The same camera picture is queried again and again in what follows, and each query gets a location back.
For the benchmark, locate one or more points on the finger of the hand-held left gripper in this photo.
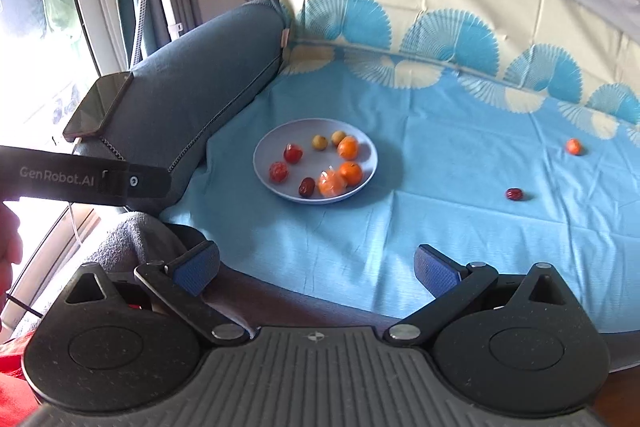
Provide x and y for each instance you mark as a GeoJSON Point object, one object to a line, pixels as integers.
{"type": "Point", "coordinates": [137, 182]}

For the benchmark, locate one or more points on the dark red jujube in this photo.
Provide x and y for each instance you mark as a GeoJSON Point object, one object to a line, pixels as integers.
{"type": "Point", "coordinates": [514, 195]}
{"type": "Point", "coordinates": [306, 188]}

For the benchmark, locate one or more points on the light blue plate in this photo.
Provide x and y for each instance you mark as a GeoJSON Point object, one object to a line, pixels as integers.
{"type": "Point", "coordinates": [312, 167]}

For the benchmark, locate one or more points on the blue fan-patterned sheet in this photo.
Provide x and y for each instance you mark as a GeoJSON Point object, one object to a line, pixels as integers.
{"type": "Point", "coordinates": [350, 247]}

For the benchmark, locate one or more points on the red cloth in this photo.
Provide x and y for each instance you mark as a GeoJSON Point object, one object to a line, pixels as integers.
{"type": "Point", "coordinates": [12, 382]}

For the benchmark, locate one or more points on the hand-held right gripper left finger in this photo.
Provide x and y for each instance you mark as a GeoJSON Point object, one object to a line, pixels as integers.
{"type": "Point", "coordinates": [197, 269]}

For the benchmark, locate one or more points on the shiny red fruit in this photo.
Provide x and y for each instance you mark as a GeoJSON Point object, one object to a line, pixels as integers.
{"type": "Point", "coordinates": [293, 153]}

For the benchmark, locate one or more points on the person's left hand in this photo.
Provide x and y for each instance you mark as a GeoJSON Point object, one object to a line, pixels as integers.
{"type": "Point", "coordinates": [7, 252]}

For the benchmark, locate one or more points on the black smartphone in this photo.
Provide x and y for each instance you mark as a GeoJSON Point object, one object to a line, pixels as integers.
{"type": "Point", "coordinates": [97, 104]}

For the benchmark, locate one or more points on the plastic-wrapped orange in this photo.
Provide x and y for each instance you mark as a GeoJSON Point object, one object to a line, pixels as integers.
{"type": "Point", "coordinates": [331, 184]}

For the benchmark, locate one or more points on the grey towel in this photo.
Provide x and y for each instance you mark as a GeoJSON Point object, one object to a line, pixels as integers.
{"type": "Point", "coordinates": [130, 237]}

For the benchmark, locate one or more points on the blue sofa armrest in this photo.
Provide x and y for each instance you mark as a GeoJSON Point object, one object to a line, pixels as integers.
{"type": "Point", "coordinates": [200, 72]}

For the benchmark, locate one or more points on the small orange with stem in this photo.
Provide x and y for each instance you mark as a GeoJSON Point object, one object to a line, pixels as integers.
{"type": "Point", "coordinates": [351, 173]}

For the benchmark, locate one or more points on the beige longan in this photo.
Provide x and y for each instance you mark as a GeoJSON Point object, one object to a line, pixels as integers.
{"type": "Point", "coordinates": [320, 142]}
{"type": "Point", "coordinates": [338, 137]}

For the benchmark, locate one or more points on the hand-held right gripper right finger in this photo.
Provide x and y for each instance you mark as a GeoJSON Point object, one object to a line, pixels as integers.
{"type": "Point", "coordinates": [437, 269]}

